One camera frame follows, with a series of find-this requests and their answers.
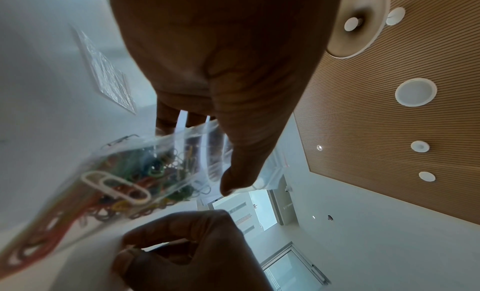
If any person's left hand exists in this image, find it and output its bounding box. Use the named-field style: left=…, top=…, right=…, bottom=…
left=108, top=0, right=348, bottom=198

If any person's right hand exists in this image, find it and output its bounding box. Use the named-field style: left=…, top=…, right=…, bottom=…
left=111, top=209, right=275, bottom=291

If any pile of colourful paper clips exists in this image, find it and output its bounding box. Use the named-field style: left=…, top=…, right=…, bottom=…
left=0, top=144, right=213, bottom=273

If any smooth clear plastic bag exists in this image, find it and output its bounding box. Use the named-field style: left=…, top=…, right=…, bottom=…
left=0, top=119, right=236, bottom=279

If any frosted glass door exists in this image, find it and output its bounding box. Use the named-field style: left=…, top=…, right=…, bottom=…
left=260, top=242, right=331, bottom=291

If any large round white ceiling light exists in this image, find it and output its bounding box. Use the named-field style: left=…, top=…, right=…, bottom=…
left=394, top=77, right=438, bottom=108

